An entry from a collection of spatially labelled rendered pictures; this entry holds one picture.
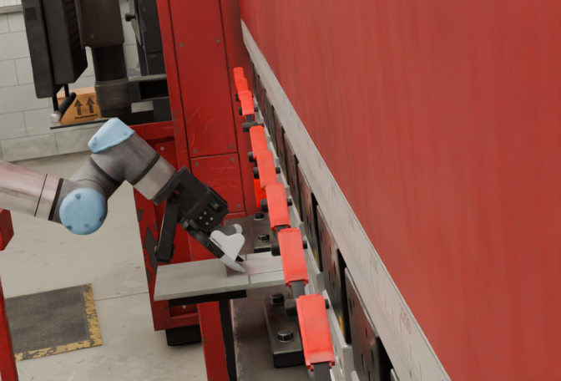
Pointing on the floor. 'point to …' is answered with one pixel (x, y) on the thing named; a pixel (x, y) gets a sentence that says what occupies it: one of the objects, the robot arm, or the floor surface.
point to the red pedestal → (8, 370)
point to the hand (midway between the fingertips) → (236, 264)
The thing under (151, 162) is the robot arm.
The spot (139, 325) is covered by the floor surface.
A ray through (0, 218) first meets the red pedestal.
